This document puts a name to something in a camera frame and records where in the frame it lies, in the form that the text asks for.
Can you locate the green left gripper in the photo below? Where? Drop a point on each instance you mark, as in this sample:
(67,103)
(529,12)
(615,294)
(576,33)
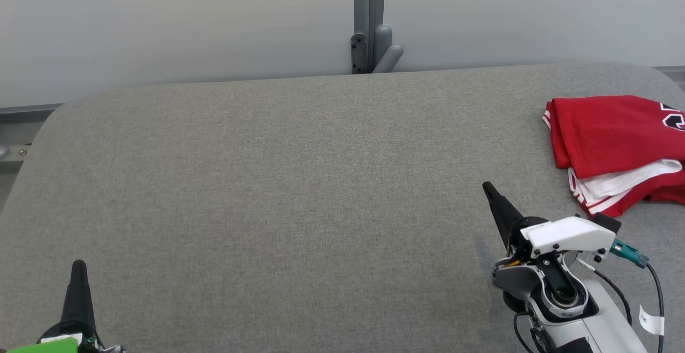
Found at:
(48,346)

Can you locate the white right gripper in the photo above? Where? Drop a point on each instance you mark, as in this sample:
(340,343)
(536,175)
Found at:
(567,235)

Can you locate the red white jersey shirt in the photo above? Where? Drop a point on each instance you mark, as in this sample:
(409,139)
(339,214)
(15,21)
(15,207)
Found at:
(604,133)

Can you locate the red shorts with white stripe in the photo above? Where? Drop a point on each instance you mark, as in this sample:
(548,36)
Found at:
(670,195)

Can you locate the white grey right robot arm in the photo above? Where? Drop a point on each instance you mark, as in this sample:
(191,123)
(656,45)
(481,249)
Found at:
(599,331)

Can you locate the black hinge plate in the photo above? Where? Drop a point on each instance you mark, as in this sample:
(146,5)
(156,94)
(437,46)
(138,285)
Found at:
(358,53)

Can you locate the metal frame with screws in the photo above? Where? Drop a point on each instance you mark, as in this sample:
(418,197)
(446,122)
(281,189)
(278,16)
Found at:
(13,153)

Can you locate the grey wall baseboard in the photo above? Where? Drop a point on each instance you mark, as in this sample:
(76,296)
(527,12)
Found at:
(27,109)
(669,69)

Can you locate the grey metal post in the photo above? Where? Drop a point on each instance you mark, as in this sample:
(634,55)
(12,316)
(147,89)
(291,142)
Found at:
(369,0)

